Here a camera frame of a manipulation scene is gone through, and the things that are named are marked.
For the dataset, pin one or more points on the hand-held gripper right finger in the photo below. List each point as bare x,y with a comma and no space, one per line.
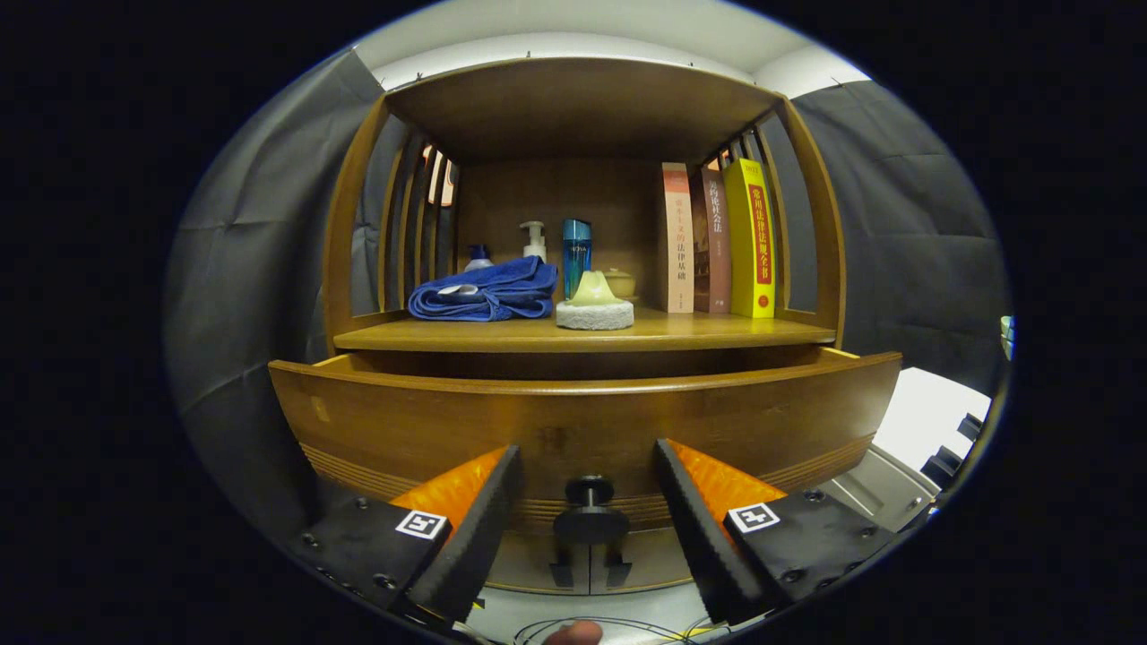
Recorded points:
703,546

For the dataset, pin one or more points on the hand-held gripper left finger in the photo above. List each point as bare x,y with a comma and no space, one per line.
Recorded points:
475,537

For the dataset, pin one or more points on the wooden drawer with black knob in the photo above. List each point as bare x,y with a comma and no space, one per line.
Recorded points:
582,421

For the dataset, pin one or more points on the wooden cabinet door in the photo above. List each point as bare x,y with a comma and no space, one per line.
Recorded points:
529,564
659,560

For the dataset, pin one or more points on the wooden countertop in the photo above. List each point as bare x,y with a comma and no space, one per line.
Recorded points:
717,331

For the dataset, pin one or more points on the wooden cabinet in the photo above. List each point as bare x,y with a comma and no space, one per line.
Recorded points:
582,107

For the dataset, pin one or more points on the black block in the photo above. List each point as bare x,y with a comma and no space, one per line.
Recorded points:
941,468
970,426

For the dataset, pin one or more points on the blue folded towel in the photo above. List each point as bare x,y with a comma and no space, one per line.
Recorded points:
502,287

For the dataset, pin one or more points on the white table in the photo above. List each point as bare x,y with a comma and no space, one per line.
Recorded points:
932,412

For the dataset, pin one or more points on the yellow lidded tea bowl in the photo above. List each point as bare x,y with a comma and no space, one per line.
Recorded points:
623,285

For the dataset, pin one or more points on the small white bottle blue cap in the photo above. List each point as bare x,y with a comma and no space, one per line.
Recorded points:
478,260

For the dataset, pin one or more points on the white pump bottle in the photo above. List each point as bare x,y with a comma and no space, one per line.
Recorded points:
534,246

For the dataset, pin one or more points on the tall blue glass bottle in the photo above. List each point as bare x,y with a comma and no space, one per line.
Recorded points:
576,251

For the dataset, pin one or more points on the brown book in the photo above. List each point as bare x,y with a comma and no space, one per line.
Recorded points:
714,242

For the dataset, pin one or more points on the beige book with orange band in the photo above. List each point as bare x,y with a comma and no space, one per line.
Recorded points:
678,242

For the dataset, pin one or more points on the yellow book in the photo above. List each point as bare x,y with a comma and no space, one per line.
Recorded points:
751,242

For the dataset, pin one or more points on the grey metal rail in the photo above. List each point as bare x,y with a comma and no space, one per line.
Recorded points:
874,488

